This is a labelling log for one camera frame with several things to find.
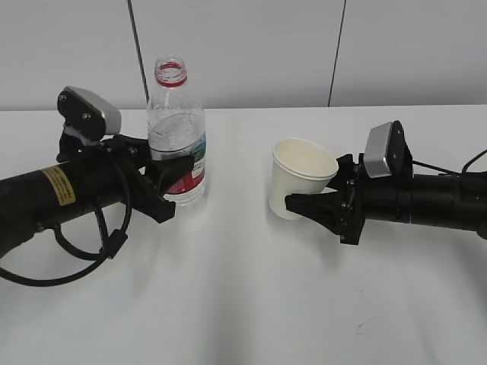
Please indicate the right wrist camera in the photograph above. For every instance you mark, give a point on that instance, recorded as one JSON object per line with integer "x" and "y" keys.
{"x": 387, "y": 153}

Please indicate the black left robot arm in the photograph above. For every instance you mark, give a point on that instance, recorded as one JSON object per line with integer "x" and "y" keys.
{"x": 39, "y": 200}

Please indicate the clear plastic water bottle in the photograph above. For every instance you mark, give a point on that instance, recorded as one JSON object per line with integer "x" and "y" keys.
{"x": 176, "y": 126}

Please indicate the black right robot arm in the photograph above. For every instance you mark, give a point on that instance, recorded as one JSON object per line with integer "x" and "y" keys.
{"x": 449, "y": 201}

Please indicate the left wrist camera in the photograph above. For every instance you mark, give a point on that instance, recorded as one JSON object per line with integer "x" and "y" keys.
{"x": 88, "y": 117}

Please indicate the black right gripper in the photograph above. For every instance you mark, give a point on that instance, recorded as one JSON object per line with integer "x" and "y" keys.
{"x": 350, "y": 205}

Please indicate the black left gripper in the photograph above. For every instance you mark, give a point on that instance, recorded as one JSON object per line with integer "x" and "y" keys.
{"x": 120, "y": 169}

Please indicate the white paper cup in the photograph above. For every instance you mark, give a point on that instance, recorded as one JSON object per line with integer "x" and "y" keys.
{"x": 298, "y": 166}

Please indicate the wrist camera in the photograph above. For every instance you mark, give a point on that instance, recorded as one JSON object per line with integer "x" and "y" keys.
{"x": 387, "y": 153}
{"x": 88, "y": 117}

